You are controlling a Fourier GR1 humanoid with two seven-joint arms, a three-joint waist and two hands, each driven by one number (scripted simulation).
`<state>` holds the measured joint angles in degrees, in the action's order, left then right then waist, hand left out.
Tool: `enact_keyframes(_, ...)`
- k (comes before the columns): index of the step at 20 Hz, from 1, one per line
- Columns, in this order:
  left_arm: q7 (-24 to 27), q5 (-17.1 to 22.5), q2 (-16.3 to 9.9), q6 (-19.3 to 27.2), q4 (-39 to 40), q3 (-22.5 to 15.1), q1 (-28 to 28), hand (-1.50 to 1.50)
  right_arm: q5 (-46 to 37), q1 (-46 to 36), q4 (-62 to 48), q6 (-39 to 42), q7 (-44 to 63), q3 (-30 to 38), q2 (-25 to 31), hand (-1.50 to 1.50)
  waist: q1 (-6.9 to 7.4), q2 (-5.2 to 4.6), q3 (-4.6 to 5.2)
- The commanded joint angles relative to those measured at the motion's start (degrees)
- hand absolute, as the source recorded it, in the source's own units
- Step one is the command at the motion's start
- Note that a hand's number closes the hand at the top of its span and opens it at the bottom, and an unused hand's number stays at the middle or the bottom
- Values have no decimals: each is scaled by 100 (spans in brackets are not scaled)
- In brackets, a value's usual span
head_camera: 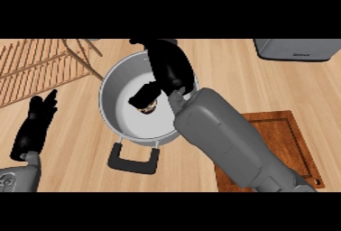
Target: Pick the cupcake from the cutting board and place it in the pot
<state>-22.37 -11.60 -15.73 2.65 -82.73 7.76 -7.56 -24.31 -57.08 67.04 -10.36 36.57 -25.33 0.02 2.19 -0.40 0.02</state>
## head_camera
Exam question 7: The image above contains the brown wooden cutting board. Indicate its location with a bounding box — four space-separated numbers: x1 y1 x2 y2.
212 110 326 193

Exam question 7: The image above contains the chocolate cupcake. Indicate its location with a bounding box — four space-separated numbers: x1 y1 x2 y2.
135 99 157 116

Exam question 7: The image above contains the grey pot with black handle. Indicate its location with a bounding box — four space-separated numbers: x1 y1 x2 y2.
97 50 199 175

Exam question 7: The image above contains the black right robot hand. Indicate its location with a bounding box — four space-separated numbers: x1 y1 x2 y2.
126 38 196 108

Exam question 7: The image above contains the grey appliance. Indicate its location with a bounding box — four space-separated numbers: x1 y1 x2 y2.
252 39 341 62

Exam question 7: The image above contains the wooden slatted dish rack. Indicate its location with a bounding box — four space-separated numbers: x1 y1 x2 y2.
0 39 104 109

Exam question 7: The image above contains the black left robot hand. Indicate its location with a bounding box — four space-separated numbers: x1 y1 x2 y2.
8 88 60 162

